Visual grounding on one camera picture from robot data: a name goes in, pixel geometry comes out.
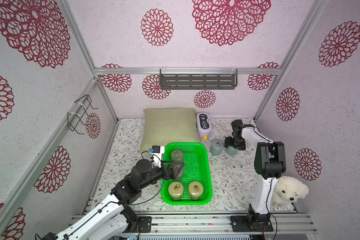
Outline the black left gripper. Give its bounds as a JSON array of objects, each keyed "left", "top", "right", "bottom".
[{"left": 139, "top": 161, "right": 184, "bottom": 191}]

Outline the dark green canister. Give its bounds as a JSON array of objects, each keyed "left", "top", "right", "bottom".
[
  {"left": 173, "top": 163, "right": 185, "bottom": 182},
  {"left": 171, "top": 149, "right": 184, "bottom": 163}
]

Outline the green plastic basket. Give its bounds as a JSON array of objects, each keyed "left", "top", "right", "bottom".
[{"left": 161, "top": 143, "right": 213, "bottom": 206}]

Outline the yellow-green canister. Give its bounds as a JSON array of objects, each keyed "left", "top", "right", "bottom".
[
  {"left": 188, "top": 181, "right": 204, "bottom": 201},
  {"left": 168, "top": 182, "right": 184, "bottom": 201}
]

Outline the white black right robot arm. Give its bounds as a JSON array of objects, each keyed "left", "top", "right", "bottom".
[{"left": 225, "top": 120, "right": 286, "bottom": 230}]

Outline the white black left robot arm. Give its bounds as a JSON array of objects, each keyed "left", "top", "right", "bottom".
[{"left": 35, "top": 159, "right": 185, "bottom": 240}]

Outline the lavender digital clock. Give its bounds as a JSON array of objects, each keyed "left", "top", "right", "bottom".
[{"left": 196, "top": 113, "right": 212, "bottom": 140}]

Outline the green square pillow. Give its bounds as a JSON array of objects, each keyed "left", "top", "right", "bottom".
[{"left": 140, "top": 108, "right": 201, "bottom": 153}]

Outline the white plush dog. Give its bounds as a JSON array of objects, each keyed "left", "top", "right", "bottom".
[{"left": 271, "top": 176, "right": 309, "bottom": 209}]

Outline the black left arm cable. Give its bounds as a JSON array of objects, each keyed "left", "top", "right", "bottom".
[{"left": 34, "top": 149, "right": 169, "bottom": 240}]

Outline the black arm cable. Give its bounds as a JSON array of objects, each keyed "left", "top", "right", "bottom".
[
  {"left": 242, "top": 124, "right": 278, "bottom": 240},
  {"left": 34, "top": 149, "right": 169, "bottom": 240}
]

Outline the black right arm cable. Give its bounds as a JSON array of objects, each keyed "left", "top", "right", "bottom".
[{"left": 242, "top": 124, "right": 278, "bottom": 240}]

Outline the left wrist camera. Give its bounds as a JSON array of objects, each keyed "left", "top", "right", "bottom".
[{"left": 150, "top": 146, "right": 165, "bottom": 168}]

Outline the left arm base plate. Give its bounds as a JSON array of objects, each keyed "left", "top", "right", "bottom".
[{"left": 121, "top": 207, "right": 152, "bottom": 233}]

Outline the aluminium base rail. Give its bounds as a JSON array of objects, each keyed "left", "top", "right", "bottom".
[{"left": 65, "top": 212, "right": 318, "bottom": 236}]

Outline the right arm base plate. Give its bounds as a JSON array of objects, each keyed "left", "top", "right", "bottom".
[{"left": 230, "top": 205, "right": 274, "bottom": 233}]

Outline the grey wall shelf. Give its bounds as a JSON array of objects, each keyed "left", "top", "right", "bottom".
[{"left": 159, "top": 69, "right": 238, "bottom": 90}]

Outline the black wire wall rack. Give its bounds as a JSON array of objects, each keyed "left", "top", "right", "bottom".
[{"left": 67, "top": 94, "right": 98, "bottom": 135}]

